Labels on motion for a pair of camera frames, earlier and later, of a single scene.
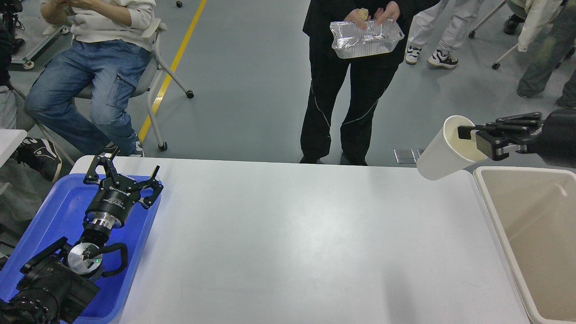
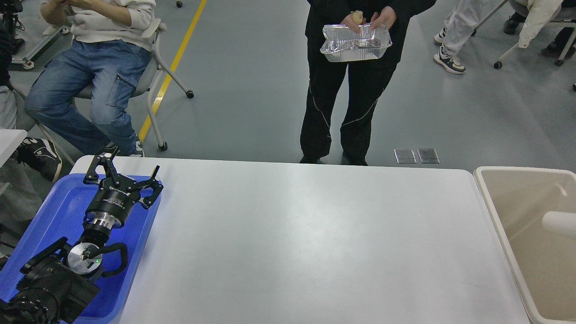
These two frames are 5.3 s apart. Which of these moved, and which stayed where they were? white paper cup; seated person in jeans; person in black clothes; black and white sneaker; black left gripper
Moved: white paper cup
Stayed: black left gripper; person in black clothes; black and white sneaker; seated person in jeans
